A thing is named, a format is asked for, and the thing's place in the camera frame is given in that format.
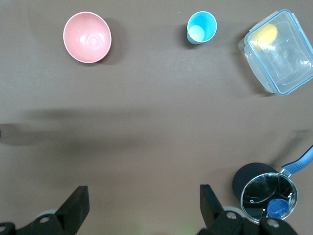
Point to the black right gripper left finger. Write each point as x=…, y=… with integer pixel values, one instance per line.
x=71, y=215

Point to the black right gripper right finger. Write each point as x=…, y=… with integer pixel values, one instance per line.
x=212, y=215

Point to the brown table cover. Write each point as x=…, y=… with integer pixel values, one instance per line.
x=146, y=98

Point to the plain blue cup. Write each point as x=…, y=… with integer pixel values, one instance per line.
x=203, y=27

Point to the clear plastic storage container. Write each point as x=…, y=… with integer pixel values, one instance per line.
x=286, y=66

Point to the glass lid with blue knob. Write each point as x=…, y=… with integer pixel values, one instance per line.
x=264, y=193

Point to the pink bowl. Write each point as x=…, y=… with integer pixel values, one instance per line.
x=86, y=36

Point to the yellow round food piece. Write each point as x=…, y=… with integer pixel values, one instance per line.
x=265, y=35

